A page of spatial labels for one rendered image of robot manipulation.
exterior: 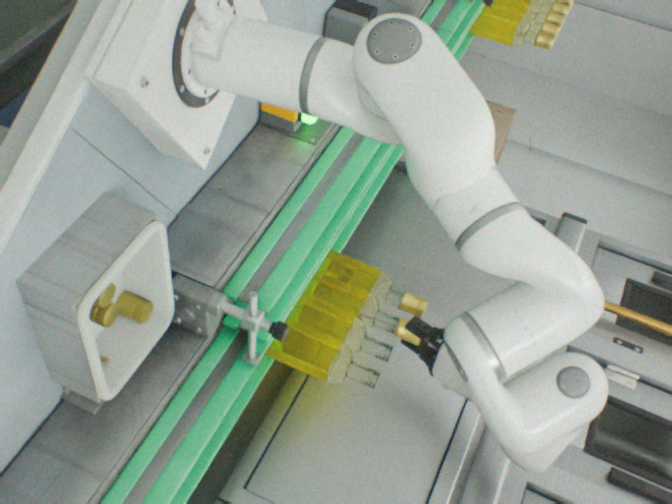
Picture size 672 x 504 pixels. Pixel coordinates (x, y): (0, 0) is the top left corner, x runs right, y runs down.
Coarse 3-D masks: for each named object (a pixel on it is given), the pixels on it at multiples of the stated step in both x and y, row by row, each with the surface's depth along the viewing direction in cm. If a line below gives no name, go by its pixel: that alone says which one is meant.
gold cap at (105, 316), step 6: (96, 306) 98; (108, 306) 98; (114, 306) 99; (90, 312) 98; (96, 312) 98; (102, 312) 98; (108, 312) 98; (114, 312) 100; (90, 318) 98; (96, 318) 98; (102, 318) 98; (108, 318) 99; (114, 318) 100; (102, 324) 98; (108, 324) 99
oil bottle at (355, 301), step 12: (324, 276) 132; (312, 288) 130; (324, 288) 130; (336, 288) 131; (348, 288) 131; (360, 288) 131; (324, 300) 129; (336, 300) 129; (348, 300) 129; (360, 300) 129; (372, 300) 130; (348, 312) 128; (360, 312) 128; (372, 312) 128; (372, 324) 130
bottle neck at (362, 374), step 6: (354, 366) 122; (360, 366) 122; (366, 366) 123; (354, 372) 122; (360, 372) 122; (366, 372) 122; (372, 372) 122; (378, 372) 122; (354, 378) 122; (360, 378) 122; (366, 378) 122; (372, 378) 121; (378, 378) 123; (366, 384) 122; (372, 384) 121
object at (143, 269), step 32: (160, 224) 96; (128, 256) 91; (160, 256) 101; (96, 288) 88; (128, 288) 110; (160, 288) 107; (128, 320) 110; (160, 320) 111; (96, 352) 93; (128, 352) 107; (96, 384) 98
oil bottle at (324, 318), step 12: (300, 300) 128; (312, 300) 129; (300, 312) 127; (312, 312) 127; (324, 312) 127; (336, 312) 127; (312, 324) 126; (324, 324) 126; (336, 324) 126; (348, 324) 126; (360, 324) 126; (336, 336) 125; (348, 336) 124; (360, 336) 125; (360, 348) 126
